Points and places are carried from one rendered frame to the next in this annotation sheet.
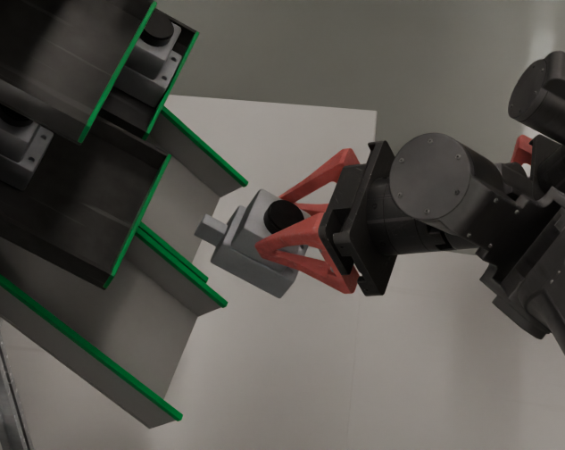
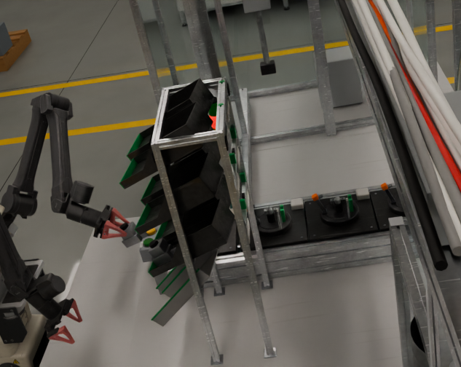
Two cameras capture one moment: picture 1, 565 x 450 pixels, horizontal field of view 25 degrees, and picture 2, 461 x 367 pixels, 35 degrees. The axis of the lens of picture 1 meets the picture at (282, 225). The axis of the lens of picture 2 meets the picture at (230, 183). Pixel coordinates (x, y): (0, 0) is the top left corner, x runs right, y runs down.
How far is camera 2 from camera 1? 2.70 m
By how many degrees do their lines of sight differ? 99
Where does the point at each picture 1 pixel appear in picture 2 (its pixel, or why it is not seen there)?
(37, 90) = not seen: hidden behind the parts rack
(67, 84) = (159, 185)
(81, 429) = (209, 306)
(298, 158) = not seen: outside the picture
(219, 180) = (160, 319)
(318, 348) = (141, 340)
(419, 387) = (113, 337)
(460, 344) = (98, 351)
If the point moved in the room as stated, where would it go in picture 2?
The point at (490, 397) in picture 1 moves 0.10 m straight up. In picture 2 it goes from (92, 339) to (84, 317)
